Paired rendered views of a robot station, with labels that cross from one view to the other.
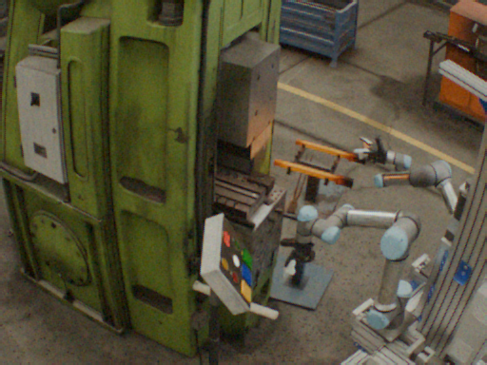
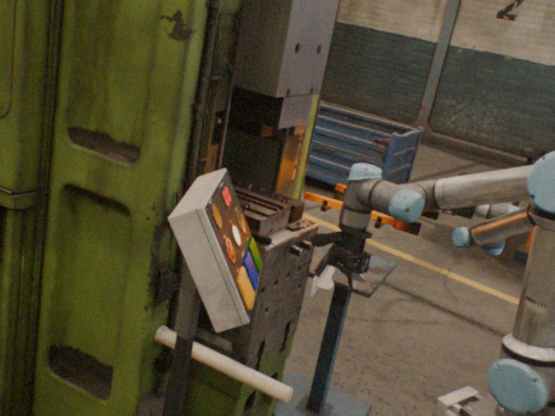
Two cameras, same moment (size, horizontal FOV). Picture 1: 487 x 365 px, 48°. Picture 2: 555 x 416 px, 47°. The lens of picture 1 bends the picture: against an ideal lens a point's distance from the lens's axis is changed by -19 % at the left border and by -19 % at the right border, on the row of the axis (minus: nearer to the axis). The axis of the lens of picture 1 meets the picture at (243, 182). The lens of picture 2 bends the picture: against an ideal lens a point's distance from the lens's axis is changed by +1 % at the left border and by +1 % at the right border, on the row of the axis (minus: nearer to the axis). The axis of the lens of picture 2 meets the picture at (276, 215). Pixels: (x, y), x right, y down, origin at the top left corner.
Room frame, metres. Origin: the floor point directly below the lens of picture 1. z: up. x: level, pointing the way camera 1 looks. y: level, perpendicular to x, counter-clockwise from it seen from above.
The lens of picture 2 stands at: (0.54, -0.10, 1.62)
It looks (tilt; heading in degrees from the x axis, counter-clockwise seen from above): 18 degrees down; 1
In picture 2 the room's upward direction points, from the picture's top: 11 degrees clockwise
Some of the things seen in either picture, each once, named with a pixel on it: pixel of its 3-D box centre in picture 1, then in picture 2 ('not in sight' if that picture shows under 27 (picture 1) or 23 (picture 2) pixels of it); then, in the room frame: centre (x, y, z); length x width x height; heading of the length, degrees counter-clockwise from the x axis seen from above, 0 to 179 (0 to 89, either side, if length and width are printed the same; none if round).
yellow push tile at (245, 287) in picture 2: (244, 291); (244, 288); (1.84, -0.04, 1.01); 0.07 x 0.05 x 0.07; 1
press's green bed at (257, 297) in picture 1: (217, 283); (197, 376); (2.63, 0.11, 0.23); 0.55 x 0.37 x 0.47; 66
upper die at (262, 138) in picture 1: (219, 127); (238, 95); (2.57, 0.13, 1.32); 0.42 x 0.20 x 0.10; 66
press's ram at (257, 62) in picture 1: (226, 79); (258, 16); (2.61, 0.11, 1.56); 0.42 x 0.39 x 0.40; 66
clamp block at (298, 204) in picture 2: (260, 182); (284, 207); (2.68, -0.09, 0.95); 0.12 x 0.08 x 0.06; 66
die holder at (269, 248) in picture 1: (219, 224); (216, 267); (2.63, 0.11, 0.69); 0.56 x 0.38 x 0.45; 66
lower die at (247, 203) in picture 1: (217, 190); (221, 201); (2.57, 0.13, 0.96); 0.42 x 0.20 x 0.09; 66
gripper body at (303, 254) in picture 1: (302, 249); (349, 248); (2.05, -0.27, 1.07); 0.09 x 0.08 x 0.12; 43
